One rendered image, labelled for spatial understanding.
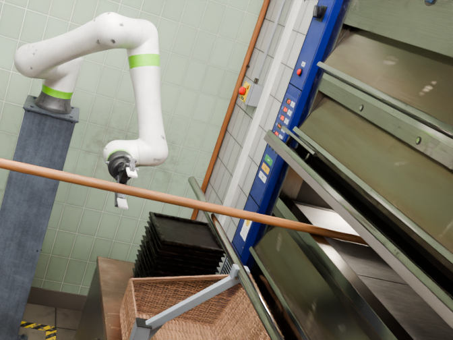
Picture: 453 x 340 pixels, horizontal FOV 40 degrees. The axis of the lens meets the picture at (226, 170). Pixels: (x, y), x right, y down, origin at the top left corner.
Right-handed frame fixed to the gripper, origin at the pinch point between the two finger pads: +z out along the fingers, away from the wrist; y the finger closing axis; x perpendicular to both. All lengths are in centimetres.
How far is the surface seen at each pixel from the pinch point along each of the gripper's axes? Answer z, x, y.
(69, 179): 1.7, 18.3, 0.0
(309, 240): 3, -66, 3
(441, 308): 90, -51, -22
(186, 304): 38.0, -17.4, 15.4
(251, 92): -88, -60, -28
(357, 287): 37, -67, 1
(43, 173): 1.7, 26.2, 0.1
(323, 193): 27, -51, -22
